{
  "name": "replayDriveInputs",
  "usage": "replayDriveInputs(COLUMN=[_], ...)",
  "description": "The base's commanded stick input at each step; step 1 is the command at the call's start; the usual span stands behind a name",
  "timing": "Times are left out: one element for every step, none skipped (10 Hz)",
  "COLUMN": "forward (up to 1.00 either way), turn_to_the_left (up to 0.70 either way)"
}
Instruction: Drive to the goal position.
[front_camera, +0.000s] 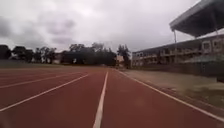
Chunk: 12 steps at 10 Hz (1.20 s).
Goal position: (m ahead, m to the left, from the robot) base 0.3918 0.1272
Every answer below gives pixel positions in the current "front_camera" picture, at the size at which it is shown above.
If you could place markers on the row of dark trees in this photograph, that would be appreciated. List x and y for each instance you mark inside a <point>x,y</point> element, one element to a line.
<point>83,55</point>

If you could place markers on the red running track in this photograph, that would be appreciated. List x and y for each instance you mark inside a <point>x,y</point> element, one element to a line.
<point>70,106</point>

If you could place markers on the long grey building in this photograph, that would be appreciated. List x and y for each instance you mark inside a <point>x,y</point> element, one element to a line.
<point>173,53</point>

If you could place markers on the grey concrete strip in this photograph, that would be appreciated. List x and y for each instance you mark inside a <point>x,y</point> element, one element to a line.
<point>173,81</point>

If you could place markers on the grandstand roof with posts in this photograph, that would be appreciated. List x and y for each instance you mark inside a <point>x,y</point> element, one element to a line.
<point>200,18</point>

